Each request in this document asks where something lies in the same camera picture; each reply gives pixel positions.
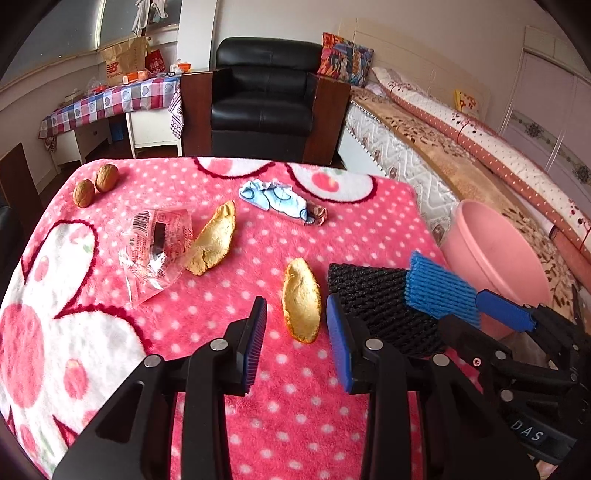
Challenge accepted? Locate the cream bed headboard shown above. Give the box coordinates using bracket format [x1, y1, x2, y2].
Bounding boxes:
[337, 18, 492, 121]

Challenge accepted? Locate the pink plastic bucket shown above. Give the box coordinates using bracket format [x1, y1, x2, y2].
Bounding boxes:
[438, 199, 555, 342]

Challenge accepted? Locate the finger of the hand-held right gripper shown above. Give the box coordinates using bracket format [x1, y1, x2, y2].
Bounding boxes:
[436, 318, 577, 389]
[475, 290, 585, 366]

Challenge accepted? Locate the black foam fruit net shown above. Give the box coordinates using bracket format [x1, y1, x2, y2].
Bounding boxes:
[327, 263, 446, 357]

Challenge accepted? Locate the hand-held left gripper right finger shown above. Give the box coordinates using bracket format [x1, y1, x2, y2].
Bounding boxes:
[325, 295, 539, 480]

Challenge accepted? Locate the checkered tablecloth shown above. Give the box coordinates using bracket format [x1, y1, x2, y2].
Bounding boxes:
[39, 76, 181, 139]

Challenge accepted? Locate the clear plastic packet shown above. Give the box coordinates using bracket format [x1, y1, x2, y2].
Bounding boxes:
[119, 208, 194, 306]

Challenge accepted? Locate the yellow cushion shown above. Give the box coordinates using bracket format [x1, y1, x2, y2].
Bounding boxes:
[453, 89, 481, 116]

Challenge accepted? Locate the blue foam fruit net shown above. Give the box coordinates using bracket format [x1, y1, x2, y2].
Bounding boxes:
[404, 251, 481, 329]

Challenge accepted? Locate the blue and white patterned wrapper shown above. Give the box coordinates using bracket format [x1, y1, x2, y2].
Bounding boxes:
[239, 180, 328, 227]

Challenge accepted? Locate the patterned hanging cloth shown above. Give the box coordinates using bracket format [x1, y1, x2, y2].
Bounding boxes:
[167, 85, 185, 139]

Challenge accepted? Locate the white quilted mattress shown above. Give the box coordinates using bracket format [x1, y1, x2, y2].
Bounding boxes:
[339, 104, 462, 241]

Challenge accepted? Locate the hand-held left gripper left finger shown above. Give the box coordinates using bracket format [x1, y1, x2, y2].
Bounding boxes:
[53, 295, 269, 480]

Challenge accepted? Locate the rolled pink floral quilt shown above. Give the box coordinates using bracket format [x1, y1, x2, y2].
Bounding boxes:
[372, 67, 591, 250]

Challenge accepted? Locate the black leather armchair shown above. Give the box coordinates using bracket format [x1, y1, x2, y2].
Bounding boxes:
[210, 38, 324, 162]

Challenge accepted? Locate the bed with patterned quilt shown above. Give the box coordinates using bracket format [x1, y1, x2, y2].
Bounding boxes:
[351, 85, 583, 305]

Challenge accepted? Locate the black leather sofa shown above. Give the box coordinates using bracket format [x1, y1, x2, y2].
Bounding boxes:
[0, 205, 21, 296]

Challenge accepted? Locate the white table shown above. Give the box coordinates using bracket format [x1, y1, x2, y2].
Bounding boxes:
[48, 108, 183, 174]

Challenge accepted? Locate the brown wooden side cabinet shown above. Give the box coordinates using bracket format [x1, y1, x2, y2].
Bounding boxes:
[0, 142, 38, 222]
[179, 69, 214, 157]
[305, 76, 352, 166]

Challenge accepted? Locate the colourful printed pillow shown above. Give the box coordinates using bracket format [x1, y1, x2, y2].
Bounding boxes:
[318, 32, 374, 88]

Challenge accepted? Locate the pink polka dot blanket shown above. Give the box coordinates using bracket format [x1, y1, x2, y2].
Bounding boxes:
[0, 157, 467, 480]

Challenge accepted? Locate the yellow fruit peel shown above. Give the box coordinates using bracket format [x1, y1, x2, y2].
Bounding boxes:
[283, 258, 322, 344]
[185, 199, 236, 277]

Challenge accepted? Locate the red shopping bag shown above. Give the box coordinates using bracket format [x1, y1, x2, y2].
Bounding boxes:
[144, 48, 168, 75]

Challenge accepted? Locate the walnut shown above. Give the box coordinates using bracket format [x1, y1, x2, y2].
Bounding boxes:
[73, 180, 95, 208]
[95, 164, 120, 193]

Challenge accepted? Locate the brown paper bag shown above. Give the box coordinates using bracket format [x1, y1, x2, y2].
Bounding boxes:
[100, 37, 151, 86]

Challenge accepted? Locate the white wardrobe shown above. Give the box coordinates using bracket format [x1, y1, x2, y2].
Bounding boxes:
[496, 25, 591, 195]

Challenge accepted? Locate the white hanging garment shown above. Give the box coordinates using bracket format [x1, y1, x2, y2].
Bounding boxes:
[131, 0, 169, 35]

